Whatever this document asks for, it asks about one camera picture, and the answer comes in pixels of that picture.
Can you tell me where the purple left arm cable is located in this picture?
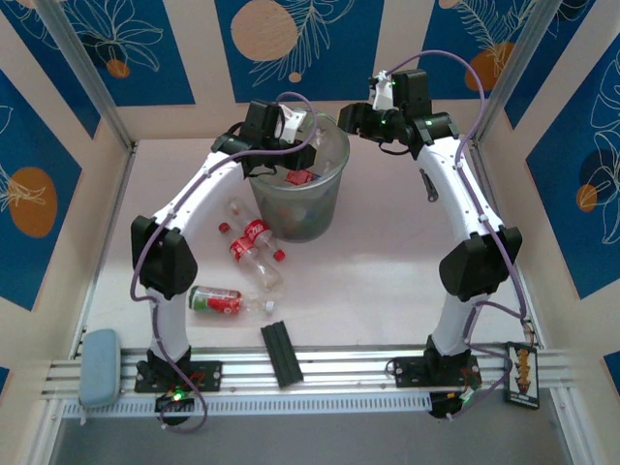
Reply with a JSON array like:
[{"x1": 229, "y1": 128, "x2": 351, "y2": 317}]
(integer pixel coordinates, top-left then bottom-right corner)
[{"x1": 130, "y1": 90, "x2": 319, "y2": 433}]

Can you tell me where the aluminium frame post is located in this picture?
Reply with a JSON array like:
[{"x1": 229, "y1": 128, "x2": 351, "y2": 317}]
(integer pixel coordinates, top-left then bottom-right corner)
[
  {"x1": 476, "y1": 0, "x2": 558, "y2": 144},
  {"x1": 36, "y1": 0, "x2": 136, "y2": 152}
]

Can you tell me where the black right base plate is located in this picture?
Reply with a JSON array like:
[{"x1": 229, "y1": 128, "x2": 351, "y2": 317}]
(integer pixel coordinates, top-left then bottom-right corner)
[{"x1": 392, "y1": 356, "x2": 481, "y2": 389}]

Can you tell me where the light blue zip case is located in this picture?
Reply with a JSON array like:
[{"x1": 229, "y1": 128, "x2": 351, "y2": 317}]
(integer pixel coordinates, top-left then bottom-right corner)
[{"x1": 77, "y1": 327, "x2": 122, "y2": 408}]

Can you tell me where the white slotted cable duct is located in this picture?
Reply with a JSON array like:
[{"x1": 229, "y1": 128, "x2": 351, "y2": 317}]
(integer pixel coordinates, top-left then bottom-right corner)
[{"x1": 61, "y1": 390, "x2": 433, "y2": 421}]

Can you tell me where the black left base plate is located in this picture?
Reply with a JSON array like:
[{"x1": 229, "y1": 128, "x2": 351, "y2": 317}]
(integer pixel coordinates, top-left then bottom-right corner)
[{"x1": 134, "y1": 359, "x2": 224, "y2": 393}]

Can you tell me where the left controller board with LED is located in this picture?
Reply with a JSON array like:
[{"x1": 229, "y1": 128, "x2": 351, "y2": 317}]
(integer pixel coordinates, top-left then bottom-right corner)
[{"x1": 154, "y1": 389, "x2": 196, "y2": 414}]

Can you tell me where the black ribbed rail piece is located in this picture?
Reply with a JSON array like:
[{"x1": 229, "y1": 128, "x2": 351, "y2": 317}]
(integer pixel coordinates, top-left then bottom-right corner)
[{"x1": 260, "y1": 319, "x2": 305, "y2": 388}]

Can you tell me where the clear bottle green red label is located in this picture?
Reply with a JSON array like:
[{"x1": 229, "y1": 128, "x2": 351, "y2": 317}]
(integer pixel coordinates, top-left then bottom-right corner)
[{"x1": 187, "y1": 285, "x2": 277, "y2": 317}]

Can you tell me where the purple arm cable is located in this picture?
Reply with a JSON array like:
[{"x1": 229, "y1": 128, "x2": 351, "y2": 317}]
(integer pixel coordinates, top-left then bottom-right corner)
[
  {"x1": 387, "y1": 49, "x2": 537, "y2": 422},
  {"x1": 130, "y1": 90, "x2": 319, "y2": 433}
]

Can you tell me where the translucent grey plastic bin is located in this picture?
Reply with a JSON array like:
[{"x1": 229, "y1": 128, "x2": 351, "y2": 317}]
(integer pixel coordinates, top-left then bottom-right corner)
[{"x1": 247, "y1": 111, "x2": 352, "y2": 243}]

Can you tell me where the aluminium side rail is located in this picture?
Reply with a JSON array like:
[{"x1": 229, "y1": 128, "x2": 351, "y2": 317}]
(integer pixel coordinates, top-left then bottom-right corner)
[{"x1": 70, "y1": 144, "x2": 140, "y2": 359}]

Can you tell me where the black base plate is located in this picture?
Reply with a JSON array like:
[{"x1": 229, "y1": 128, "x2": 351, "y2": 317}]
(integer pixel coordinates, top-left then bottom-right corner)
[
  {"x1": 392, "y1": 356, "x2": 481, "y2": 389},
  {"x1": 134, "y1": 359, "x2": 224, "y2": 393}
]

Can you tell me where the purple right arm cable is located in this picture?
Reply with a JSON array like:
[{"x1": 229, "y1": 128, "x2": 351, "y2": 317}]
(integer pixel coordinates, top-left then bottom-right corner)
[{"x1": 387, "y1": 49, "x2": 537, "y2": 422}]

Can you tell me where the right controller board with LED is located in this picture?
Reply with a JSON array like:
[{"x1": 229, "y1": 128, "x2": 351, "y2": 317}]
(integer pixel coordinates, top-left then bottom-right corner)
[{"x1": 429, "y1": 390, "x2": 475, "y2": 420}]

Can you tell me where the clear bottle white printed label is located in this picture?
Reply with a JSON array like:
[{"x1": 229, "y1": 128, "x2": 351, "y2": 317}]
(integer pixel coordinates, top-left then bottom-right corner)
[{"x1": 312, "y1": 126, "x2": 340, "y2": 171}]

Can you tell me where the controller board with led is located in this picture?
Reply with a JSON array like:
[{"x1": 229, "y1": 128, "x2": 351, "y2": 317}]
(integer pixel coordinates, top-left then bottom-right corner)
[
  {"x1": 429, "y1": 390, "x2": 475, "y2": 420},
  {"x1": 154, "y1": 389, "x2": 196, "y2": 414}
]

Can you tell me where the black board orange print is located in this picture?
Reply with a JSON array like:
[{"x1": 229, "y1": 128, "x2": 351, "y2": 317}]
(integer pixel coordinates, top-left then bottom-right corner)
[{"x1": 503, "y1": 341, "x2": 542, "y2": 411}]

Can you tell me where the aluminium mounting rail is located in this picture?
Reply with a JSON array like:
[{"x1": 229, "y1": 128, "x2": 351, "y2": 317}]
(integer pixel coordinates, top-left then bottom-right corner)
[{"x1": 41, "y1": 344, "x2": 580, "y2": 404}]

